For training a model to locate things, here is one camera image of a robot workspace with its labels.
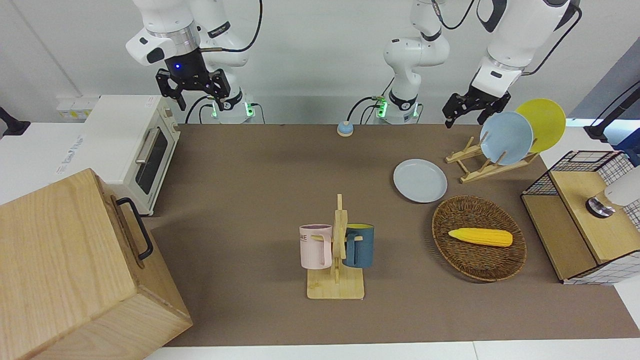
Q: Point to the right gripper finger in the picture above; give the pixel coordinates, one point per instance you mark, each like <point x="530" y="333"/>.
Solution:
<point x="220" y="87"/>
<point x="165" y="82"/>

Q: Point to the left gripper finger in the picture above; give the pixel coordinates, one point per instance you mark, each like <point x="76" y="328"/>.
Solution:
<point x="500" y="106"/>
<point x="455" y="105"/>

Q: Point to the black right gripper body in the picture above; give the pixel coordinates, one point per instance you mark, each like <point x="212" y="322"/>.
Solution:
<point x="187" y="70"/>

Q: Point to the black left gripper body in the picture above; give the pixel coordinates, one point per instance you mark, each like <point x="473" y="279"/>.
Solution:
<point x="487" y="97"/>

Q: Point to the gray plate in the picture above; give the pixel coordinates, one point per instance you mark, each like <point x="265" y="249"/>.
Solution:
<point x="420" y="180"/>

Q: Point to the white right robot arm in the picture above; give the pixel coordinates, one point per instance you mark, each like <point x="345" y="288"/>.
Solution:
<point x="170" y="20"/>

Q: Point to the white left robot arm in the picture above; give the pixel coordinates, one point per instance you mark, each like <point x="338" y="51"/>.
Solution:
<point x="415" y="55"/>

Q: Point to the light blue plate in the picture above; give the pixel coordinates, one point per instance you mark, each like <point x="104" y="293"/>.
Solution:
<point x="506" y="137"/>

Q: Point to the yellow plate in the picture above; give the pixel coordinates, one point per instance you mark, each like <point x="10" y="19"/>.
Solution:
<point x="547" y="120"/>

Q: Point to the wooden plate rack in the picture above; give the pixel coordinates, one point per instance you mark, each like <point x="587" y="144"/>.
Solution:
<point x="487" y="171"/>

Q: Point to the white toaster oven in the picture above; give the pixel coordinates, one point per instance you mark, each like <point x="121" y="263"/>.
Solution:
<point x="120" y="140"/>

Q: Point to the small blue round button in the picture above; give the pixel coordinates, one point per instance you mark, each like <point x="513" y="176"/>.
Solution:
<point x="345" y="129"/>

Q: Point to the brown table mat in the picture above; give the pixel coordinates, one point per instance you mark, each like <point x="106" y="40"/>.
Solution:
<point x="240" y="200"/>

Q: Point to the yellow corn cob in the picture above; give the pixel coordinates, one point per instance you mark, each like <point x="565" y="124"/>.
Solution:
<point x="480" y="237"/>

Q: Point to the white cylinder bottle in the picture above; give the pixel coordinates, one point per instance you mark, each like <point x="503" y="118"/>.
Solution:
<point x="625" y="192"/>

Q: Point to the brown wicker basket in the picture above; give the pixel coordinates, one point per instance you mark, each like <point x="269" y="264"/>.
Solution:
<point x="475" y="260"/>

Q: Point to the dark blue mug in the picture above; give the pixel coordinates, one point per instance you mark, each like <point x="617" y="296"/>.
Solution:
<point x="362" y="247"/>

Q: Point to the pink mug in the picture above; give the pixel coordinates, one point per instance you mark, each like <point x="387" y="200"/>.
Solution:
<point x="312" y="247"/>

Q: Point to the wooden mug holder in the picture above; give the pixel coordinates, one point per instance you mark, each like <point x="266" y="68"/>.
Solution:
<point x="335" y="287"/>

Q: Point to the white wall socket strip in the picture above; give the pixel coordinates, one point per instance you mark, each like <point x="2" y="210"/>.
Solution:
<point x="75" y="107"/>

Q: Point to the black camera stand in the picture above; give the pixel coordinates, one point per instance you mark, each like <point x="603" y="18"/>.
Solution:
<point x="12" y="127"/>
<point x="597" y="131"/>

